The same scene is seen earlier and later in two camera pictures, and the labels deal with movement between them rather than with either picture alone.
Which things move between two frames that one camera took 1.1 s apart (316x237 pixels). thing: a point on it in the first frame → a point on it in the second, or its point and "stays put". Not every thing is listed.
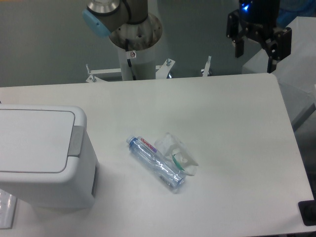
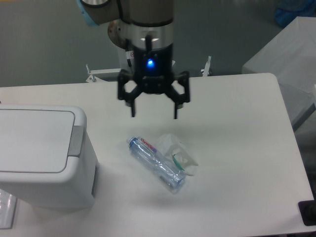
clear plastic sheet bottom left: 8,204 stays put
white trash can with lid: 48,159 stays put
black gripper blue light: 260,18 → 154,69
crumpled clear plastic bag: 176,151 stays put
